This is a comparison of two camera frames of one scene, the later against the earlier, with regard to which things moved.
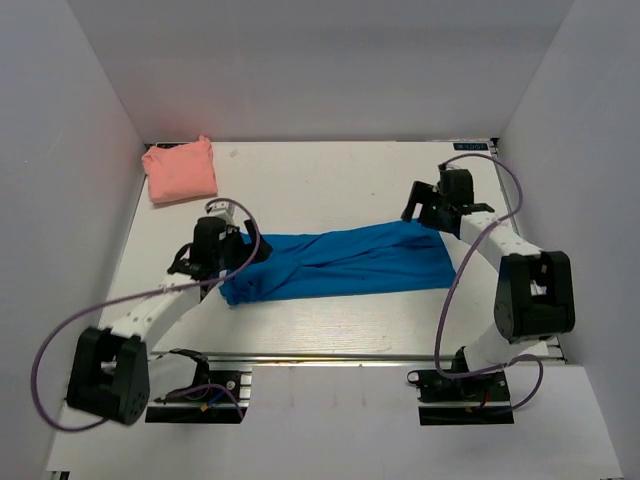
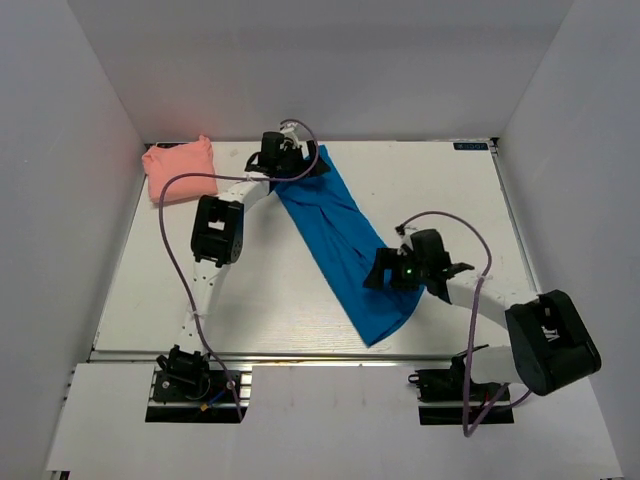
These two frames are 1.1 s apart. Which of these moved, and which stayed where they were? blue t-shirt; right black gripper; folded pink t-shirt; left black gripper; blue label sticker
Moved: blue t-shirt; left black gripper; right black gripper
Stayed: folded pink t-shirt; blue label sticker
